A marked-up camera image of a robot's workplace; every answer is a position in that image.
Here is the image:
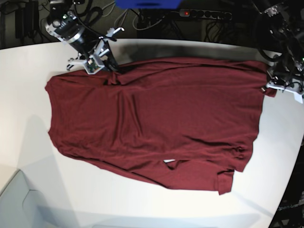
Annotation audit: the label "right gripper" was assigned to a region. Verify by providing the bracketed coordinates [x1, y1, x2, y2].
[66, 27, 124, 71]

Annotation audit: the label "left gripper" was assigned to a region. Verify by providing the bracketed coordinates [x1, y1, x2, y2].
[261, 66, 304, 95]

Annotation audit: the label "dark red t-shirt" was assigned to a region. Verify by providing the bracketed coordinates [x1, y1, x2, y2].
[45, 57, 276, 194]

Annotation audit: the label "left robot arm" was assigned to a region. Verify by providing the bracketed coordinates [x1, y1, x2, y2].
[252, 0, 304, 98]

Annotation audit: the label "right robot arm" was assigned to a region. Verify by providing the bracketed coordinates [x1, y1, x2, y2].
[45, 0, 124, 75]

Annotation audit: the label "blue box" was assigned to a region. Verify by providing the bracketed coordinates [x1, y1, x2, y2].
[115, 0, 181, 9]

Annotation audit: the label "black power strip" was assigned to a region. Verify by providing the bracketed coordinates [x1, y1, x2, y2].
[178, 9, 232, 21]

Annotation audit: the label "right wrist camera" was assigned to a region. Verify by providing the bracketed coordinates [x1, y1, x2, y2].
[84, 57, 105, 75]

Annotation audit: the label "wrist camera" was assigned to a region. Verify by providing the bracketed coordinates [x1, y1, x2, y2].
[293, 91, 304, 104]
[84, 57, 105, 75]

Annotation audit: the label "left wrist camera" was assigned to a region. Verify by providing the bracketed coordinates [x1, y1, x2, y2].
[293, 91, 304, 104]

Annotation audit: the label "grey cable loops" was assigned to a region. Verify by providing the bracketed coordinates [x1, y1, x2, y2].
[102, 0, 152, 30]

